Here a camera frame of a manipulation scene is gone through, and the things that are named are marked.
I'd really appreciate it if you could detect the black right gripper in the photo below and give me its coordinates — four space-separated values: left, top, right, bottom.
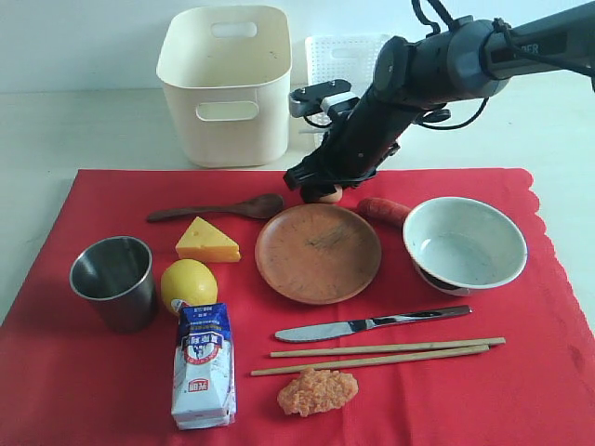
284 86 421 203

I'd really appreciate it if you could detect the brown egg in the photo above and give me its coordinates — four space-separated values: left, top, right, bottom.
318 188 343 204

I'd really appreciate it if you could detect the red sausage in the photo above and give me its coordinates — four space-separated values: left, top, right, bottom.
356 197 411 227

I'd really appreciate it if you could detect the yellow cheese wedge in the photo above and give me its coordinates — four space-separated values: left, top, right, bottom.
175 217 241 263

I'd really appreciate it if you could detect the yellow lemon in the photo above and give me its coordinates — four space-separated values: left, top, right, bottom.
160 259 218 316

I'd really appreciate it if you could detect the blue white milk carton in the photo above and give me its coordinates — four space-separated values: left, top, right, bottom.
171 303 237 430

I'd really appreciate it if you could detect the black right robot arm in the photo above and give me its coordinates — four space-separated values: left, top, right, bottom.
284 1 594 203

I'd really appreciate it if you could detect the dark wooden spoon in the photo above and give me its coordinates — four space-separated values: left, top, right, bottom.
146 193 284 223

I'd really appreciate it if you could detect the brown wooden plate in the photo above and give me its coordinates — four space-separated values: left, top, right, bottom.
255 203 382 306

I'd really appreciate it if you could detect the white perforated plastic basket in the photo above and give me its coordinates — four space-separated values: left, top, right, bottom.
304 33 403 162

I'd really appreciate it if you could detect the cream plastic tub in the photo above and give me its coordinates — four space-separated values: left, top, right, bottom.
156 6 292 168

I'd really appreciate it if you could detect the stainless steel table knife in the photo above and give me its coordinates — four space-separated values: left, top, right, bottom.
273 305 472 343

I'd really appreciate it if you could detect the pale green ceramic bowl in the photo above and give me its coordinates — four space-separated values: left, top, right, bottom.
402 197 528 296

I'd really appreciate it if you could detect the red table cloth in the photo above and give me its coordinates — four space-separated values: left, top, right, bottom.
1 168 594 445

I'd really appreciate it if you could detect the orange fried chicken piece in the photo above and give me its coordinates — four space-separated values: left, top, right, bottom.
277 368 359 417

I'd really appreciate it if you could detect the stainless steel cup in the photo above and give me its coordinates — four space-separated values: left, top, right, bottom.
69 236 158 333

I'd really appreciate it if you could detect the lower bamboo chopstick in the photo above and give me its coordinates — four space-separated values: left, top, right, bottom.
250 345 490 376

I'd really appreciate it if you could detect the bamboo chopstick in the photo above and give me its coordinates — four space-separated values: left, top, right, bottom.
270 337 506 358
250 345 490 376

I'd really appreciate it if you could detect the upper bamboo chopstick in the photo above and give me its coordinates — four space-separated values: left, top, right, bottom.
270 337 506 358

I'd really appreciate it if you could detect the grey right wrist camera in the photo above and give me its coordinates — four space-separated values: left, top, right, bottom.
289 79 360 118

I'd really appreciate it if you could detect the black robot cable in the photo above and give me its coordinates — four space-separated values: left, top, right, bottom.
411 0 492 130

